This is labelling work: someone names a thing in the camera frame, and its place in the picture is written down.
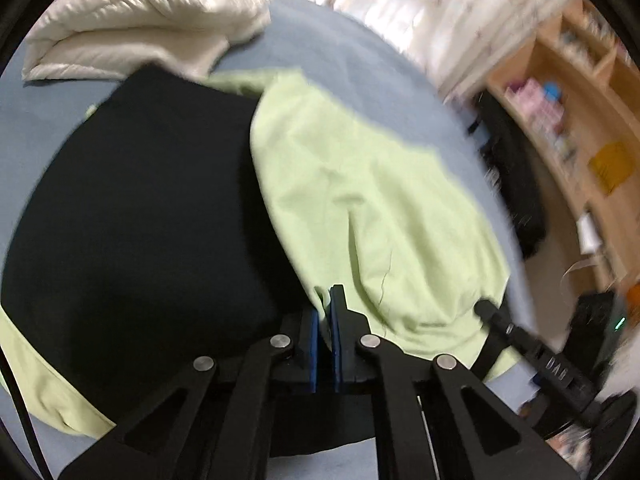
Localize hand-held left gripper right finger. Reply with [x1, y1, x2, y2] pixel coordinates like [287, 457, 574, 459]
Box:
[327, 285, 586, 480]

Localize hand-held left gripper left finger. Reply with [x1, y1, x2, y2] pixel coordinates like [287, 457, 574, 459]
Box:
[57, 309, 321, 480]

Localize black cable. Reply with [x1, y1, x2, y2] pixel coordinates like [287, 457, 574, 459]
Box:
[0, 345, 53, 480]

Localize white folded duvet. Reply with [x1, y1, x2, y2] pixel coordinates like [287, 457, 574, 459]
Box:
[22, 0, 281, 83]

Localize wooden shelf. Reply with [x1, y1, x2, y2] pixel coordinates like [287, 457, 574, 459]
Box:
[470, 0, 640, 301]

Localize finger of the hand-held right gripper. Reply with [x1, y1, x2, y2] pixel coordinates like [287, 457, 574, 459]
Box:
[470, 299, 543, 382]

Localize black clothes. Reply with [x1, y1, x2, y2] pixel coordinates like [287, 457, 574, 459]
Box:
[467, 92, 548, 261]

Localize pink boxes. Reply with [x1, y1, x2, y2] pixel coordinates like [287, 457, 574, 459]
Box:
[505, 77, 548, 117]

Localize yellow paper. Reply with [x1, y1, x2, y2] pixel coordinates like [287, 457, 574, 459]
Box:
[587, 141, 636, 196]

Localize white curtain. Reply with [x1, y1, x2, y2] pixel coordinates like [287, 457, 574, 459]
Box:
[245, 0, 586, 101]

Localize green and black jacket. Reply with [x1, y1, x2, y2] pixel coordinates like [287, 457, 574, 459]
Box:
[0, 65, 523, 461]

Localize white paper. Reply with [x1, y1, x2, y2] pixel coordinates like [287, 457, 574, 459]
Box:
[575, 212, 603, 256]

